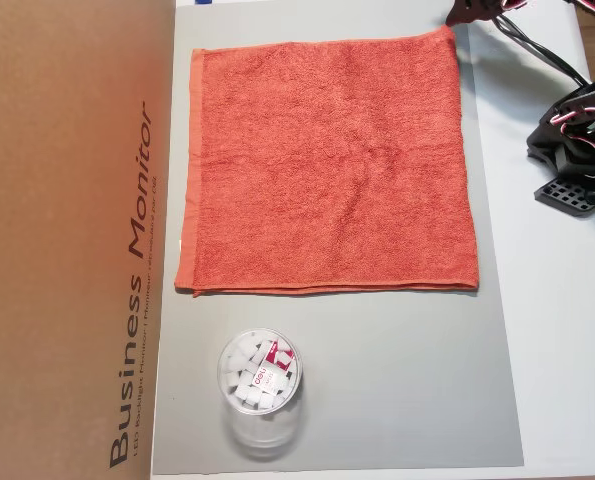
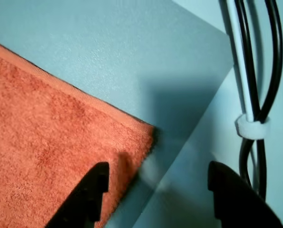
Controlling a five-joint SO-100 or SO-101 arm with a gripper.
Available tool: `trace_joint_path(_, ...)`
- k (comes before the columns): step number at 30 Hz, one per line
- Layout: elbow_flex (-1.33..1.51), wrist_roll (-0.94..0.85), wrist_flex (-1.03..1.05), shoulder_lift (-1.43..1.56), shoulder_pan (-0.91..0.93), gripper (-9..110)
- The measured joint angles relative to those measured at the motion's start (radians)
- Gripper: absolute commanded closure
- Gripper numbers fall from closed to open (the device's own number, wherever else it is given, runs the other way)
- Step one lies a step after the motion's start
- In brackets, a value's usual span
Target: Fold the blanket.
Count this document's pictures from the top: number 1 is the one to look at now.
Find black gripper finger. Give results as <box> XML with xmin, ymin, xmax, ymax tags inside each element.
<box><xmin>444</xmin><ymin>0</ymin><xmax>503</xmax><ymax>27</ymax></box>

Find orange terry towel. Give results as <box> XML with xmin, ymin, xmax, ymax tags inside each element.
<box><xmin>174</xmin><ymin>25</ymin><xmax>480</xmax><ymax>297</ymax></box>

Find black perforated arm base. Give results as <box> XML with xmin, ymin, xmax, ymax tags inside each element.
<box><xmin>532</xmin><ymin>177</ymin><xmax>595</xmax><ymax>219</ymax></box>

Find grey table mat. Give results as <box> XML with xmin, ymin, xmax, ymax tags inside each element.
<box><xmin>151</xmin><ymin>7</ymin><xmax>526</xmax><ymax>475</ymax></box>

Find red white eraser packet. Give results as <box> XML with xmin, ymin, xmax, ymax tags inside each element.
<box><xmin>249</xmin><ymin>339</ymin><xmax>296</xmax><ymax>394</ymax></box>

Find white eraser cubes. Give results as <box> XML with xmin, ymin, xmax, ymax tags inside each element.
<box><xmin>221</xmin><ymin>335</ymin><xmax>298</xmax><ymax>411</ymax></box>

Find Business Monitor cardboard box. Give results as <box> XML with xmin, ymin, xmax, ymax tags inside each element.
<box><xmin>0</xmin><ymin>0</ymin><xmax>178</xmax><ymax>480</ymax></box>

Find clear plastic jar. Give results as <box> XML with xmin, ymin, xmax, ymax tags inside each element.
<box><xmin>216</xmin><ymin>327</ymin><xmax>304</xmax><ymax>461</ymax></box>

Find black cable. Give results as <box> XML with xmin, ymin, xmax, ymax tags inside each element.
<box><xmin>496</xmin><ymin>13</ymin><xmax>591</xmax><ymax>84</ymax></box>
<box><xmin>496</xmin><ymin>13</ymin><xmax>594</xmax><ymax>86</ymax></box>

